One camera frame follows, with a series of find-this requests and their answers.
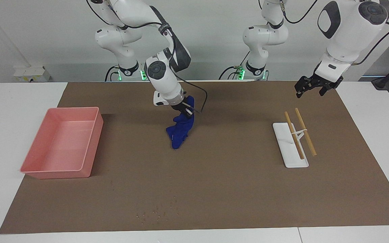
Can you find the water droplets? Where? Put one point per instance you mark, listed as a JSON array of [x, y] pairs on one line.
[[155, 211]]

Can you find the white wall socket box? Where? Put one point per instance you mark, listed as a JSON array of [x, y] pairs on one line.
[[29, 74]]

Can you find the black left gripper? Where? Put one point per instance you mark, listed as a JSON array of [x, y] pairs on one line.
[[319, 82]]

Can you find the white rack with wooden rods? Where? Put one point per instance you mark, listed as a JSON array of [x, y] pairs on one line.
[[295, 161]]

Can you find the brown table mat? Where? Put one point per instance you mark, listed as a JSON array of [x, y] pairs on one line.
[[231, 189]]

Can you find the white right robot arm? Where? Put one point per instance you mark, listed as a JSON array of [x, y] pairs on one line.
[[164, 77]]

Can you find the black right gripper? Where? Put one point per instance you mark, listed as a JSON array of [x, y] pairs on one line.
[[180, 107]]

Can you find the blue towel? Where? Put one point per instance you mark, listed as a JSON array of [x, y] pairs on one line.
[[180, 131]]

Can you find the pink plastic bin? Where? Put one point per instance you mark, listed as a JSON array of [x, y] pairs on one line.
[[62, 145]]

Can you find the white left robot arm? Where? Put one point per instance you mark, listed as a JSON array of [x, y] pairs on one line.
[[349, 33]]

